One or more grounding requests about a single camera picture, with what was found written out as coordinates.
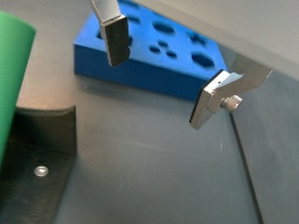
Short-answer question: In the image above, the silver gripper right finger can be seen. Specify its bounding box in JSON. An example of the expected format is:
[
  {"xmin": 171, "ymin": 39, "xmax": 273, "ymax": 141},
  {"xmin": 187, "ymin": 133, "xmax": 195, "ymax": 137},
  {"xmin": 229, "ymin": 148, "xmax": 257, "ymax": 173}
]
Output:
[{"xmin": 190, "ymin": 55, "xmax": 273, "ymax": 130}]

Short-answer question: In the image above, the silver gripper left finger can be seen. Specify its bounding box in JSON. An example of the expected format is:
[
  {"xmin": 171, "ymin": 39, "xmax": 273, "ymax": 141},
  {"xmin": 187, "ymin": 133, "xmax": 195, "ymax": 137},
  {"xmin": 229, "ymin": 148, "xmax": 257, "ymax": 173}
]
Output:
[{"xmin": 88, "ymin": 0, "xmax": 130, "ymax": 67}]

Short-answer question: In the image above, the green oval cylinder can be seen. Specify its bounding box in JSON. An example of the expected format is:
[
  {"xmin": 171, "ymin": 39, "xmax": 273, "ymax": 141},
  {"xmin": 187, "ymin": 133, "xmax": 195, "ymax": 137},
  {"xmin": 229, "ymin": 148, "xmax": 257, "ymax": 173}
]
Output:
[{"xmin": 0, "ymin": 11, "xmax": 36, "ymax": 170}]

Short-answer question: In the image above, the black curved cradle fixture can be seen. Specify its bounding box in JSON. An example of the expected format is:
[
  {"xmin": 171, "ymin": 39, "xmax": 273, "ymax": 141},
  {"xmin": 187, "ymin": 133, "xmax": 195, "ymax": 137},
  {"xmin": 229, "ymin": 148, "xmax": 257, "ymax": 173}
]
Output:
[{"xmin": 0, "ymin": 107, "xmax": 78, "ymax": 224}]

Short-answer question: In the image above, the blue shape sorter block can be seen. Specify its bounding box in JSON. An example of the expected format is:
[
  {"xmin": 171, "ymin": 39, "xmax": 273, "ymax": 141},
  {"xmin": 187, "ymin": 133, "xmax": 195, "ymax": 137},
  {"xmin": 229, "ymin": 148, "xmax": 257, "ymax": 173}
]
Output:
[{"xmin": 74, "ymin": 0, "xmax": 227, "ymax": 101}]

